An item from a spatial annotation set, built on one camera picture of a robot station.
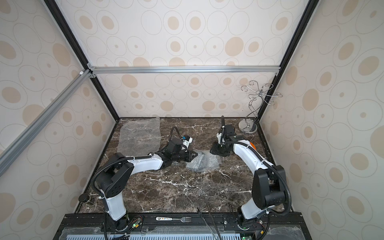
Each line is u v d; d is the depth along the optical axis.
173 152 0.73
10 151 0.52
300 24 0.73
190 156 0.80
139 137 1.09
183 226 0.73
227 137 0.68
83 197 0.73
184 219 0.75
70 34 0.76
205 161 0.92
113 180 0.48
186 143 0.83
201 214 0.76
